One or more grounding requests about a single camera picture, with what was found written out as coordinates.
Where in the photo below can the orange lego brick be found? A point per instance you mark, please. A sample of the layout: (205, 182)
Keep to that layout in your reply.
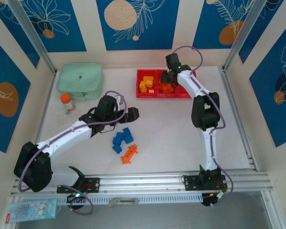
(170, 90)
(163, 89)

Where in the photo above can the yellow-orange lego brick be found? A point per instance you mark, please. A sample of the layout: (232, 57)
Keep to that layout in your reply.
(147, 78)

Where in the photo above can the small yellow lego brick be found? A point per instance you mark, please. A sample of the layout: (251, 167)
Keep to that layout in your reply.
(142, 90)
(151, 91)

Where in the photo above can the orange spiky long lego piece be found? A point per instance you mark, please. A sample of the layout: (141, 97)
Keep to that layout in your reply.
(129, 154)

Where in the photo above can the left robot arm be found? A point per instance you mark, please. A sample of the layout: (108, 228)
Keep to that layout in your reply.
(62, 138)

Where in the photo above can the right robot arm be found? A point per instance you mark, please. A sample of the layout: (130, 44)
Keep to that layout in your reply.
(208, 148)

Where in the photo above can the mint green zip pouch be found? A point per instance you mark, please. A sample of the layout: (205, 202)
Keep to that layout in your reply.
(79, 80)

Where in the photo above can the orange-capped clear bottle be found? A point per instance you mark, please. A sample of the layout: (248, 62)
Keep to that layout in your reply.
(65, 98)

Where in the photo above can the black controller board with LED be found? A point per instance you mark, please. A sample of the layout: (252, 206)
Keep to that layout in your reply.
(208, 201)

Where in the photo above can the light blue tissue pack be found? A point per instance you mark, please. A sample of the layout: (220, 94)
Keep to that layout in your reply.
(31, 211)

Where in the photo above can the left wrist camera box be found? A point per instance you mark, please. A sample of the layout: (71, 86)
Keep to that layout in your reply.
(120, 100)

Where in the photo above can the aluminium side rail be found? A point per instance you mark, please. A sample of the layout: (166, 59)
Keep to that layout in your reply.
(226, 81)
(49, 95)

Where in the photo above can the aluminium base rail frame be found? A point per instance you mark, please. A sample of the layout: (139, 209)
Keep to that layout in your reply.
(145, 182)

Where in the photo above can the aluminium corner post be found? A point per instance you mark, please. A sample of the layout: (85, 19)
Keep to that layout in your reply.
(33, 35)
(241, 35)

